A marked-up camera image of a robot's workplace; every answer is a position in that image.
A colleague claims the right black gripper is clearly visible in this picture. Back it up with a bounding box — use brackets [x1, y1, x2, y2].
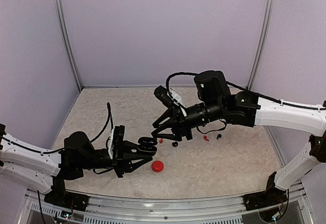
[151, 98, 224, 142]

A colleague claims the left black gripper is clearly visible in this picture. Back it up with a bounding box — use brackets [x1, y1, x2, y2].
[79, 140, 152, 178]

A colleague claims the glossy black earbud case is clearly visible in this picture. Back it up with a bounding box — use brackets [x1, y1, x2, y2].
[137, 137, 157, 156]

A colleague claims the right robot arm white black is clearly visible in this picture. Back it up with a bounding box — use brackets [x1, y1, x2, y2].
[151, 70, 325, 206]

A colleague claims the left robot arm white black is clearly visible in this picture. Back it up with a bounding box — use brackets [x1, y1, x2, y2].
[1, 125, 157, 211]

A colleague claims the red round charging case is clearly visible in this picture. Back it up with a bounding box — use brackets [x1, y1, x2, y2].
[151, 160, 165, 173]

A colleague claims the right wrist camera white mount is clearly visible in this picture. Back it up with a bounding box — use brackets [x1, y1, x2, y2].
[154, 86, 187, 116]

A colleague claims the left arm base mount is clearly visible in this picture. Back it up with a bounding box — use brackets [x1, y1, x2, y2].
[44, 177, 89, 211]

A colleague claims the aluminium front rail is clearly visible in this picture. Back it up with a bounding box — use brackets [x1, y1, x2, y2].
[18, 182, 314, 223]

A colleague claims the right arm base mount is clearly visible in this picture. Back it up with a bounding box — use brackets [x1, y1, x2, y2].
[242, 172, 289, 223]

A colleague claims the right aluminium corner post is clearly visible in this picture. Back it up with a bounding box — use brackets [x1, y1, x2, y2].
[246, 0, 274, 89]

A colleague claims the aluminium corner post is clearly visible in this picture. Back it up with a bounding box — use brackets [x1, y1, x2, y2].
[246, 0, 274, 89]
[54, 0, 84, 93]

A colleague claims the left aluminium corner post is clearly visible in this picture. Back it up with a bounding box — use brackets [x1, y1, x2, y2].
[54, 0, 84, 93]

